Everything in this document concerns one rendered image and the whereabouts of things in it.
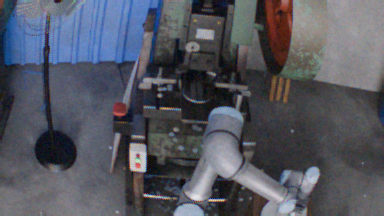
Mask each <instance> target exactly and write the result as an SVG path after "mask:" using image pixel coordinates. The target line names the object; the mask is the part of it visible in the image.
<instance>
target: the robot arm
mask: <svg viewBox="0 0 384 216"><path fill-rule="evenodd" d="M243 126H244V123H243V117H242V116H241V115H240V113H239V112H238V111H237V110H236V109H233V108H230V107H220V108H216V109H215V110H213V111H212V112H211V114H210V116H209V122H208V126H207V129H206V132H205V134H204V136H203V139H202V147H203V153H202V154H201V157H200V160H199V162H198V164H197V167H196V169H195V172H194V174H193V176H192V179H191V181H189V182H187V183H186V184H185V185H184V187H183V188H182V190H181V191H180V199H179V202H178V205H177V208H176V209H177V210H176V211H175V212H174V215H173V216H204V213H205V210H206V205H207V203H208V201H209V199H210V198H211V196H212V193H213V192H212V189H211V187H212V185H213V184H214V181H215V180H216V177H217V176H218V174H219V175H220V176H221V175H222V177H223V178H226V179H228V180H235V181H236V182H239V183H240V184H242V185H243V186H246V188H249V189H251V190H252V191H255V193H257V194H260V195H262V197H263V196H264V198H266V199H268V200H270V201H272V202H274V203H276V204H278V206H279V212H280V213H282V214H283V213H287V214H288V215H287V216H290V215H291V216H294V215H295V213H294V211H295V212H297V213H298V212H299V213H298V214H302V213H303V212H302V210H304V209H305V208H304V207H306V205H307V203H308V202H309V200H310V199H311V196H312V193H311V192H312V190H313V188H314V185H315V183H316V182H317V181H318V178H319V175H320V173H319V169H318V168H316V167H311V168H309V169H308V170H307V171H305V172H303V171H301V172H300V171H294V170H293V171H292V170H287V171H286V170H284V172H283V173H282V174H281V177H280V181H279V182H277V181H276V180H274V179H272V178H271V177H269V176H268V175H266V174H265V173H263V172H262V171H260V170H259V169H257V168H256V167H255V166H254V167H253V165H252V164H249V163H248V162H247V161H246V157H245V156H244V155H242V154H241V153H240V151H239V149H238V147H239V143H240V140H241V135H242V129H243ZM298 188H299V190H298ZM300 212H301V213H300Z"/></svg>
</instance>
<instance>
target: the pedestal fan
mask: <svg viewBox="0 0 384 216"><path fill-rule="evenodd" d="M77 3H79V0H24V1H23V2H22V3H20V4H19V6H18V7H19V10H18V9H17V8H16V11H19V12H18V13H19V14H18V15H19V16H20V14H23V13H24V16H23V15H22V16H23V18H24V19H25V16H27V18H28V17H29V18H31V19H32V18H37V17H41V15H42V14H43V13H45V11H47V12H46V17H45V16H44V17H45V18H44V17H41V18H42V19H45V20H46V22H45V26H43V25H41V26H43V27H44V29H45V33H43V34H45V47H44V48H43V56H44V83H43V84H44V87H43V93H44V89H45V102H44V107H45V104H46V110H45V116H47V118H46V120H47V122H48V131H47V132H46V133H43V134H42V135H41V136H39V139H37V141H36V144H35V149H34V152H35V156H36V158H37V160H38V161H39V163H40V164H41V165H42V166H43V167H44V168H46V169H48V170H51V171H54V172H57V171H58V172H60V171H66V170H68V169H70V167H72V165H73V164H75V163H74V162H75V160H76V157H77V149H76V146H75V145H74V142H73V141H72V139H70V137H69V136H67V135H66V134H65V133H63V132H60V131H57V130H53V125H52V113H51V102H50V90H49V86H50V85H49V53H50V46H49V32H50V31H49V30H50V28H51V27H52V24H51V27H50V23H51V22H52V23H53V21H55V20H56V19H59V17H62V15H65V17H66V18H68V16H69V15H70V14H71V13H72V12H74V11H75V10H76V8H77V7H79V5H78V6H77ZM75 6H77V7H76V8H74V7H75ZM78 9H79V8H78ZM78 9H77V10H78ZM77 10H76V11H77ZM76 11H75V12H76ZM75 12H74V13H75ZM74 13H73V14H74ZM73 14H71V16H72V15H73ZM51 15H52V16H56V19H55V17H54V19H55V20H53V21H52V19H53V17H52V18H50V16H51ZM57 16H59V17H58V18H57ZM71 16H70V17H71ZM70 17H69V18H70ZM41 18H40V19H39V18H38V19H39V20H41ZM66 18H64V19H66ZM69 18H68V19H69ZM50 19H51V22H50ZM64 19H63V20H62V21H64ZM68 19H67V20H68ZM29 20H30V19H28V20H27V21H26V19H25V21H24V23H25V22H26V24H27V22H28V21H29ZM33 20H34V19H33ZM33 20H32V22H33ZM36 20H37V19H36ZM36 20H35V21H36ZM39 20H37V21H39ZM55 22H56V21H55ZM64 22H65V21H64ZM64 22H63V23H64ZM24 23H23V24H24ZM29 23H30V22H29ZM29 23H28V24H29ZM33 23H35V22H33ZM63 23H61V24H59V26H60V25H62V24H63ZM23 24H21V25H23ZM26 24H25V25H26ZM28 24H27V25H28ZM31 24H32V23H31ZM31 24H29V25H28V26H27V27H30V26H33V27H34V25H35V24H36V25H35V27H36V26H37V22H36V23H35V24H34V25H31ZM18 25H19V28H20V24H18ZM59 26H58V27H59ZM33 27H30V28H31V29H32V28H33ZM49 27H50V28H49ZM37 28H39V25H38V26H37ZM39 29H40V28H39ZM20 30H21V31H23V32H24V30H25V29H24V30H22V29H21V28H20ZM32 30H34V31H35V29H34V28H33V29H32ZM32 30H31V31H32ZM25 31H26V30H25ZM27 31H29V29H28V30H27ZM27 31H26V32H27ZM31 31H30V32H31ZM38 31H40V32H41V31H44V30H43V28H42V29H40V30H38ZM26 32H24V33H25V34H28V35H29V33H30V32H29V33H26ZM41 34H42V33H41ZM43 34H42V35H43ZM30 36H40V35H38V34H36V35H35V34H34V32H33V35H31V33H30Z"/></svg>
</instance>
